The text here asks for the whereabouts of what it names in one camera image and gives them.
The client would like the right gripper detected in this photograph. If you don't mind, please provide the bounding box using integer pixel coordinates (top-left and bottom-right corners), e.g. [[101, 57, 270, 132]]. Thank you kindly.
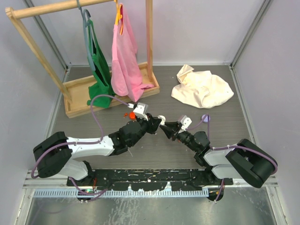
[[160, 120, 198, 152]]

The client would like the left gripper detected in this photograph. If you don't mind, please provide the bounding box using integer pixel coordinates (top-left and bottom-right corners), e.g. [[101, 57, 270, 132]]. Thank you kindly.
[[129, 113, 161, 147]]

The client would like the white earbud case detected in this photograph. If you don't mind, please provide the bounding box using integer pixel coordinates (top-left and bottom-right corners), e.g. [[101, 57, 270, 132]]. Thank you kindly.
[[158, 115, 166, 126]]

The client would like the lilac earbud case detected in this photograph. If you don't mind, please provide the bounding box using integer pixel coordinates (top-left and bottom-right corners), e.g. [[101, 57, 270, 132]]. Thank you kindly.
[[201, 114, 210, 123]]

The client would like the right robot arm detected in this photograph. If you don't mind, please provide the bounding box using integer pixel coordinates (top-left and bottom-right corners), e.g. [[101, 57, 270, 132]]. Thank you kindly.
[[160, 121, 278, 188]]

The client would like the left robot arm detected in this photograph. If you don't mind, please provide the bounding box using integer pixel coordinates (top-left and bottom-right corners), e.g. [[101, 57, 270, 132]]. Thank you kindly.
[[31, 113, 165, 186]]

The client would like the cream satin cloth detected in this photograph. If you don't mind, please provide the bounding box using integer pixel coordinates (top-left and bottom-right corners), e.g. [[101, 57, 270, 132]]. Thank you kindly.
[[171, 64, 234, 109]]

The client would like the pink t-shirt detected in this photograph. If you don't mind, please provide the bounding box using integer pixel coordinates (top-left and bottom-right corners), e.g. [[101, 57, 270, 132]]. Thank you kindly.
[[111, 3, 154, 102]]

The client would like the green t-shirt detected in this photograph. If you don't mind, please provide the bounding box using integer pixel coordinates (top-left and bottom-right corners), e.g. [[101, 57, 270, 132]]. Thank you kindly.
[[87, 20, 115, 105]]

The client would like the grey blue hanger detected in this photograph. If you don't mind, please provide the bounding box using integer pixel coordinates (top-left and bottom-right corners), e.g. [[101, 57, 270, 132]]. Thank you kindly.
[[76, 0, 96, 72]]

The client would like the orange yellow hanger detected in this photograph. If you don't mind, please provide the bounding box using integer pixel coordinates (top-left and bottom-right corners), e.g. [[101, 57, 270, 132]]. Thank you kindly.
[[114, 0, 124, 35]]

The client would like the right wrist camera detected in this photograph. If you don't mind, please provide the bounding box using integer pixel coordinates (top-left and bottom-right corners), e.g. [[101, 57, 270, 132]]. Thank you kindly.
[[179, 115, 192, 131]]

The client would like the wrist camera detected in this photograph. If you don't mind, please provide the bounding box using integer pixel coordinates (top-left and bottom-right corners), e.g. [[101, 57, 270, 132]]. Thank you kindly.
[[179, 115, 192, 131], [133, 103, 149, 121]]

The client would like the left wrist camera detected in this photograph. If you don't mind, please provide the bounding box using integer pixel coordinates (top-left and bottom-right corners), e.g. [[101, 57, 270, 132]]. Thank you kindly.
[[133, 103, 149, 121]]

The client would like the slotted cable duct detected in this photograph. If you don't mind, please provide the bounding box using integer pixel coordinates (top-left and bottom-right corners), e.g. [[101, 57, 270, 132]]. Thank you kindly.
[[33, 188, 209, 198]]

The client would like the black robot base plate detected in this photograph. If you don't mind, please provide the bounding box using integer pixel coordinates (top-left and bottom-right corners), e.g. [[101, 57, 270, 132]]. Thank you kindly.
[[67, 166, 221, 194]]

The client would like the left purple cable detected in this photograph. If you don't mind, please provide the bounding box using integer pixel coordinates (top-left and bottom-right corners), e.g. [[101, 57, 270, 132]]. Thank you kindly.
[[30, 95, 135, 203]]

